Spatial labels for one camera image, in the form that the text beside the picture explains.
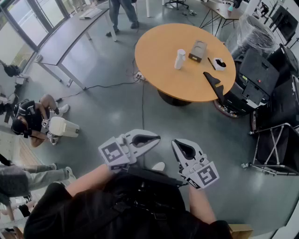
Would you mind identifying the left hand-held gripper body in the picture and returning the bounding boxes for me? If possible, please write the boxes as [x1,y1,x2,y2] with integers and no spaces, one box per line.
[98,133,138,173]

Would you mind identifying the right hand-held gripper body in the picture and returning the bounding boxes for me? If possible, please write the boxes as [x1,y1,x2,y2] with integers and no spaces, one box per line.
[178,154,220,190]

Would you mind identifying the person's left forearm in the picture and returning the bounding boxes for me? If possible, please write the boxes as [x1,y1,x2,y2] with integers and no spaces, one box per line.
[66,164,117,198]

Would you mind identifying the person's right forearm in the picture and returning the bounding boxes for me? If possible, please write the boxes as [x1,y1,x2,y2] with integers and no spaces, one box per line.
[188,185,217,225]

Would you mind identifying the black chest-mounted box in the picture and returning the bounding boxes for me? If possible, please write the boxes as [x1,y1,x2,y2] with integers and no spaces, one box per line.
[127,167,185,187]

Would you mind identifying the white plastic bin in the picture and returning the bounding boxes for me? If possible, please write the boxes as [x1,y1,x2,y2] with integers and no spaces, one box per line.
[49,116,80,138]

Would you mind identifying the person's black shirt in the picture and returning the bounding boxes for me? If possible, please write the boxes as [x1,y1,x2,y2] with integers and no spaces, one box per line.
[23,167,234,239]

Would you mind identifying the cardboard box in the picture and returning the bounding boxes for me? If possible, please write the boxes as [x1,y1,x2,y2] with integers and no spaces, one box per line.
[228,224,254,239]

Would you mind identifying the black foam wedge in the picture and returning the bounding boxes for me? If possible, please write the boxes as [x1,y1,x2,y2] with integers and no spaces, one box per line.
[202,71,225,105]

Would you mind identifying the black folding cart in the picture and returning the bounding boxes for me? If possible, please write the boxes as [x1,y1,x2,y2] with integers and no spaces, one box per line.
[242,123,299,176]

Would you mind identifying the small white box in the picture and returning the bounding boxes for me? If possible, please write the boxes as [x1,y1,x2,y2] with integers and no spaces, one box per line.
[213,57,227,71]

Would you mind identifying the open black foam case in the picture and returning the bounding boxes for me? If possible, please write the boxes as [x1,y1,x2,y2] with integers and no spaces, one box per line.
[214,48,281,117]

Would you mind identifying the grey box with two circles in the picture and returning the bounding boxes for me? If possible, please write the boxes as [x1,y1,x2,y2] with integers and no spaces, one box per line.
[188,40,208,63]

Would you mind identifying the large black equipment case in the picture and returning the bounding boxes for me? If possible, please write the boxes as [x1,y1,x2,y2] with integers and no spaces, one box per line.
[267,43,299,131]

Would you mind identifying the long grey desk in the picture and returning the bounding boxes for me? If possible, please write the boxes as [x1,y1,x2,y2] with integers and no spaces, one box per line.
[35,8,117,91]

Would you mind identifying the plastic-wrapped black chairs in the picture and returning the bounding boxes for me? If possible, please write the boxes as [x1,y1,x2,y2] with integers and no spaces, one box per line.
[225,14,278,59]

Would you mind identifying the white keyboard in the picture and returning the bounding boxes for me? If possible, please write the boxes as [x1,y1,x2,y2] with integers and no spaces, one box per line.
[78,8,103,20]

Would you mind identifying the black backpack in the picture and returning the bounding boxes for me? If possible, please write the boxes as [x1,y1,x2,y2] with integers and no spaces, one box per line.
[0,60,21,77]

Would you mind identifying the black office chair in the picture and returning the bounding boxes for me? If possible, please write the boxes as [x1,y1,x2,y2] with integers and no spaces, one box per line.
[164,0,190,10]

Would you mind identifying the wooden desk with black legs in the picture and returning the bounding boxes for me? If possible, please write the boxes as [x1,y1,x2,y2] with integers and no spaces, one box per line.
[199,0,245,37]

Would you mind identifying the black monitor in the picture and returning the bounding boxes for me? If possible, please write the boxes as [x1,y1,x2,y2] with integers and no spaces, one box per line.
[268,4,299,42]

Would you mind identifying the black power cable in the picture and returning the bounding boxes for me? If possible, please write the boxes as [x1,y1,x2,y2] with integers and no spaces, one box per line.
[55,79,143,102]

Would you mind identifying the glass door with black frame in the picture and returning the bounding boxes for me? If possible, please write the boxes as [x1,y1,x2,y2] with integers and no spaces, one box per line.
[0,0,71,52]

